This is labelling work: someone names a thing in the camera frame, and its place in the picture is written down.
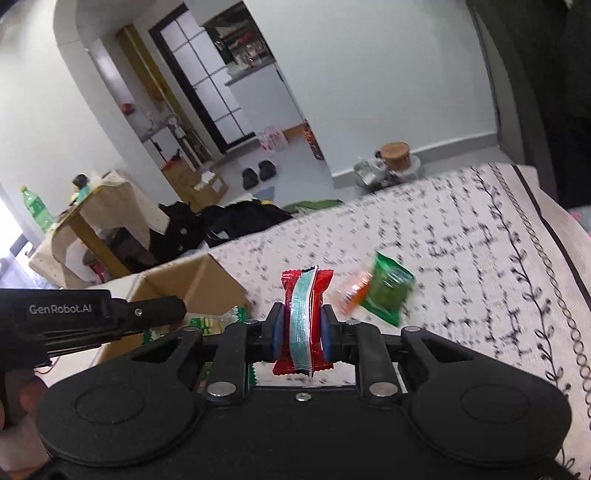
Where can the table with beige cloth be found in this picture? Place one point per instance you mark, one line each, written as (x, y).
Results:
(106, 207)

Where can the black bags pile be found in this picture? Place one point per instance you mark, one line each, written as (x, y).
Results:
(231, 221)

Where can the dark framed glass door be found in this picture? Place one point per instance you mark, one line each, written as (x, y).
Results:
(203, 78)

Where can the green cloth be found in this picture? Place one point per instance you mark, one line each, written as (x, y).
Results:
(314, 205)

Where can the shiny silver container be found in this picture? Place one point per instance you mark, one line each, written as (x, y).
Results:
(371, 171)

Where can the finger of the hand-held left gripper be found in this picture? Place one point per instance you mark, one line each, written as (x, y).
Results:
(152, 310)

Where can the tall brown cardboard box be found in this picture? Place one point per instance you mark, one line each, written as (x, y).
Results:
(179, 171)

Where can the green white cookie packet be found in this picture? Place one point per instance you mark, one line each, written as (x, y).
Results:
(217, 323)

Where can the small brown cardboard box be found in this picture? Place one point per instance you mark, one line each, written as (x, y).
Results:
(208, 191)

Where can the dark green snack packet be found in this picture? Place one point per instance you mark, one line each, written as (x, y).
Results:
(386, 288)

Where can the pink plastic bag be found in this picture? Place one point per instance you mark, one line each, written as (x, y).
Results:
(271, 141)

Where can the black slipper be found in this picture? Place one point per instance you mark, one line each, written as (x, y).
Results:
(250, 178)
(268, 170)

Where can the small orange pink packet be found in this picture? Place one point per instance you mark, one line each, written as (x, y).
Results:
(355, 293)

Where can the red packet with blue stripe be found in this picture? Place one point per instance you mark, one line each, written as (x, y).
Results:
(302, 300)

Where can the brown jar with lid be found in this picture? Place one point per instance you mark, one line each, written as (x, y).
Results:
(395, 158)

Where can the green plastic bottle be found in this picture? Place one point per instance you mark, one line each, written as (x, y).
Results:
(37, 210)

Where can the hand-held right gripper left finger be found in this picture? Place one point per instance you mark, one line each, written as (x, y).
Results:
(277, 338)

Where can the person's left hand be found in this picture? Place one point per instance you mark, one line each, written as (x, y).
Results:
(18, 394)

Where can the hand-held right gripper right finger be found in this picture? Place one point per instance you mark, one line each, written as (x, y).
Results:
(327, 338)

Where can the printed white blanket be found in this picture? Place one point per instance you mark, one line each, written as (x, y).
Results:
(461, 230)

